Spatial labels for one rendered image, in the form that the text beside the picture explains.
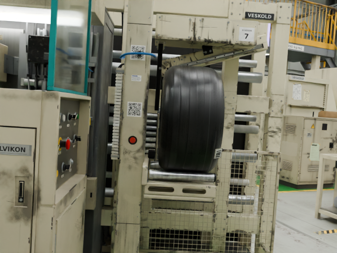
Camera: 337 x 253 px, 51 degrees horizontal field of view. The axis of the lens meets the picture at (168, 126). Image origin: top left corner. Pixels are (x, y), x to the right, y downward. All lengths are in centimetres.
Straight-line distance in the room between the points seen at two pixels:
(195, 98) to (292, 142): 493
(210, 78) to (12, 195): 102
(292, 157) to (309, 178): 46
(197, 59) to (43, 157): 133
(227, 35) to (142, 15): 56
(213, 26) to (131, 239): 128
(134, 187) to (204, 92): 62
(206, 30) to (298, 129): 445
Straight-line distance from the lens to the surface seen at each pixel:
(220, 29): 216
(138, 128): 183
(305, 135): 639
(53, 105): 118
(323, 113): 683
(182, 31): 213
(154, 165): 205
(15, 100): 122
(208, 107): 164
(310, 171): 659
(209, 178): 180
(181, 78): 171
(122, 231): 194
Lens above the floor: 124
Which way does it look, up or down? 3 degrees down
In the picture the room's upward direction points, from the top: 4 degrees clockwise
